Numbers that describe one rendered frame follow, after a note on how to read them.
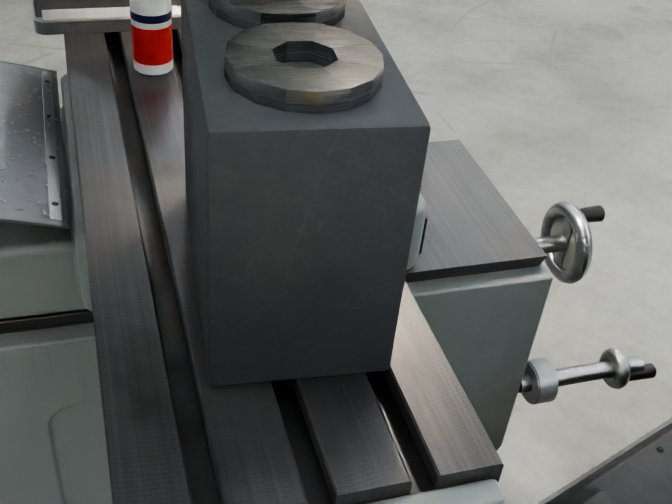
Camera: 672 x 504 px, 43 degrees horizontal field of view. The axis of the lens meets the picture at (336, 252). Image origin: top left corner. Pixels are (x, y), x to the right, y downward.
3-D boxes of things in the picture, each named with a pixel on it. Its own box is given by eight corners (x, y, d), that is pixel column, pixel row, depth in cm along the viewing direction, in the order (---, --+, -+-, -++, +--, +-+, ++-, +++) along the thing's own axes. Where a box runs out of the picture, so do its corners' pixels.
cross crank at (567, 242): (563, 247, 132) (583, 182, 124) (602, 297, 123) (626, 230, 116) (467, 258, 127) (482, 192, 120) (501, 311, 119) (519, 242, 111)
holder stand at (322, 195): (328, 188, 74) (349, -45, 62) (392, 372, 57) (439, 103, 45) (185, 194, 71) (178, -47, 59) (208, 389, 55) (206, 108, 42)
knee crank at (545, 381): (639, 361, 126) (651, 331, 123) (662, 391, 122) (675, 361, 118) (503, 383, 120) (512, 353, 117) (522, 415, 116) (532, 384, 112)
